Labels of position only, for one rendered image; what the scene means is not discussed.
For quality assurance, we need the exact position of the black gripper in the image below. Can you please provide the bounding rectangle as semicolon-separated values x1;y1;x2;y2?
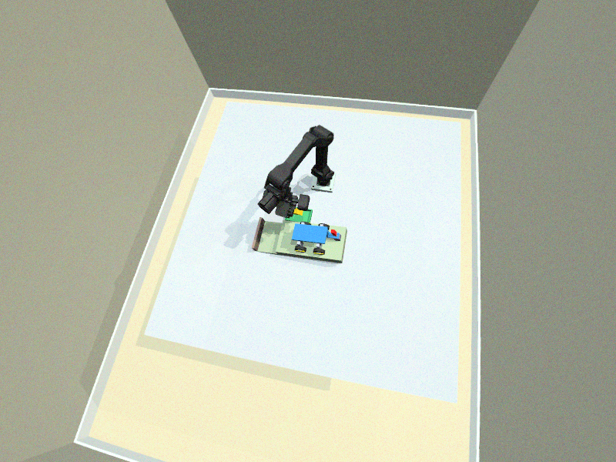
263;190;310;211

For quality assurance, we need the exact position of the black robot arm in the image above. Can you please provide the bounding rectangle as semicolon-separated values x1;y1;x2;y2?
258;125;335;218

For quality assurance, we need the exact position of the blue trolley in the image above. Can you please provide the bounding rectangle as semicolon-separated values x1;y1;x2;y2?
292;222;340;255

